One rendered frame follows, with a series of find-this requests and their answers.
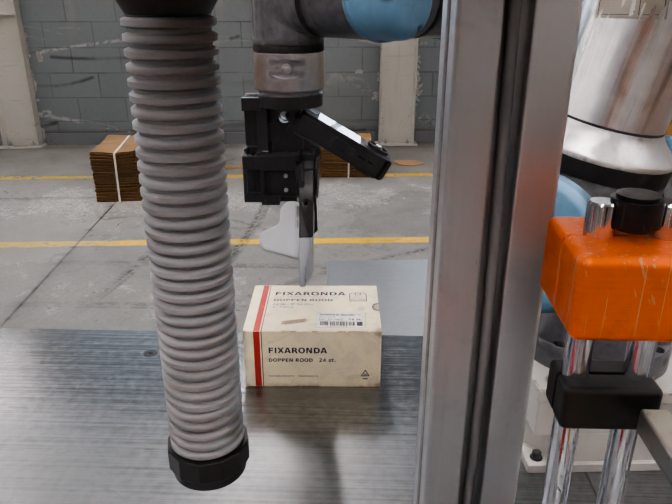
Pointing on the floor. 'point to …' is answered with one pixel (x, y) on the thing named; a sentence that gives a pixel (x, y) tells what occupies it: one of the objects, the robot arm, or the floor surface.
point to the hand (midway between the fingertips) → (312, 261)
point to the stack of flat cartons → (116, 169)
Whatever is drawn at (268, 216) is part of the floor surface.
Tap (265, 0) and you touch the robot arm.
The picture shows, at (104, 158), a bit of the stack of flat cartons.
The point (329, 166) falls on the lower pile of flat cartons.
